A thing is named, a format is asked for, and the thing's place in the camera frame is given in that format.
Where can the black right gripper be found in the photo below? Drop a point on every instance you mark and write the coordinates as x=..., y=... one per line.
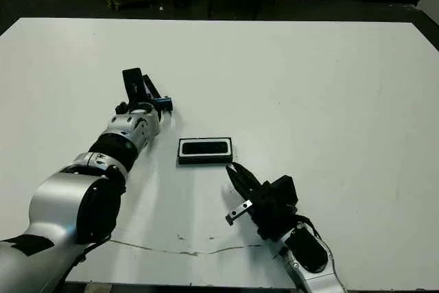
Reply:
x=271, y=217

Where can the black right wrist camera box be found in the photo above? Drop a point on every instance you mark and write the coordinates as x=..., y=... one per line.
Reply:
x=284, y=190

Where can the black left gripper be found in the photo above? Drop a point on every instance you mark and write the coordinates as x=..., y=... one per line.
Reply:
x=161, y=101

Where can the black camera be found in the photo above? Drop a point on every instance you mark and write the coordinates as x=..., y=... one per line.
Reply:
x=205, y=148

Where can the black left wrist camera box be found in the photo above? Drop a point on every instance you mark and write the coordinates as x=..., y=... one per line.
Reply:
x=132, y=83

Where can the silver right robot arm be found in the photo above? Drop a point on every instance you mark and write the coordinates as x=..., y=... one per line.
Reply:
x=308, y=255

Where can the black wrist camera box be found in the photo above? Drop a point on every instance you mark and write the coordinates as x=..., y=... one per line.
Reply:
x=284, y=190
x=132, y=83

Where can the black box with white insert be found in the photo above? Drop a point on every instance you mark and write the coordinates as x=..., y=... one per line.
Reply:
x=204, y=161

